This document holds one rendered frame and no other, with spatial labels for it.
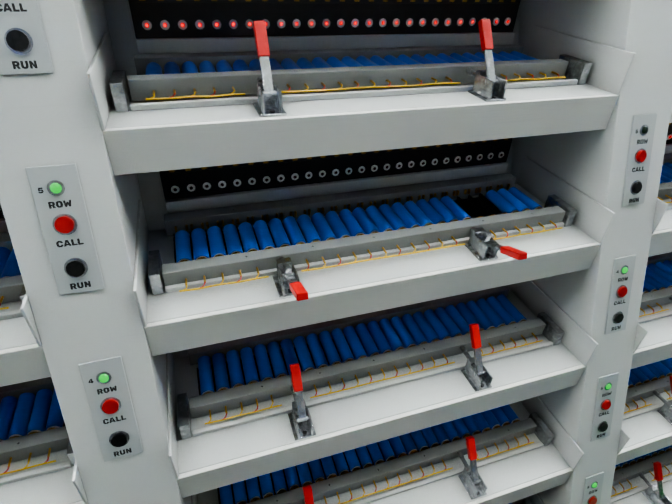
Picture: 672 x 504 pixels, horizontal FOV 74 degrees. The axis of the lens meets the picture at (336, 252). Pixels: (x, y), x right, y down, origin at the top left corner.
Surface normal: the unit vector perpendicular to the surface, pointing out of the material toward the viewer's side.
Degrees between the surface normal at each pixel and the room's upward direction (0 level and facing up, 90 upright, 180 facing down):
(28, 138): 90
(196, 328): 109
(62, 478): 19
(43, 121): 90
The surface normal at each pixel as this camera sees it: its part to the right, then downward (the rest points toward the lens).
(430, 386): 0.04, -0.81
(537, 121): 0.31, 0.56
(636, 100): 0.30, 0.27
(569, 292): -0.95, 0.15
